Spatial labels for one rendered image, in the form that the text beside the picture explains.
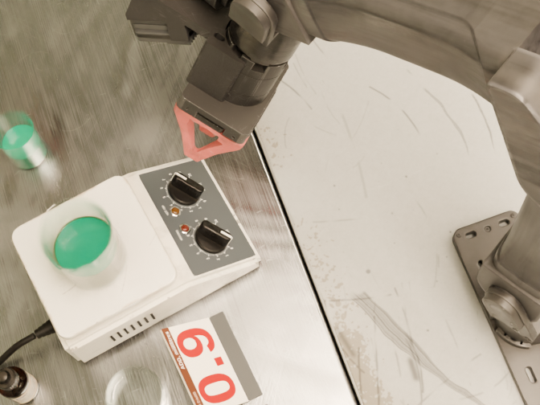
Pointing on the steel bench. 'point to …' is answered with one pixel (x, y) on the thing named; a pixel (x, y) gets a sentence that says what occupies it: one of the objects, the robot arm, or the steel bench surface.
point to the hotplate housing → (141, 311)
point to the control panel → (203, 263)
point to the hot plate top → (153, 246)
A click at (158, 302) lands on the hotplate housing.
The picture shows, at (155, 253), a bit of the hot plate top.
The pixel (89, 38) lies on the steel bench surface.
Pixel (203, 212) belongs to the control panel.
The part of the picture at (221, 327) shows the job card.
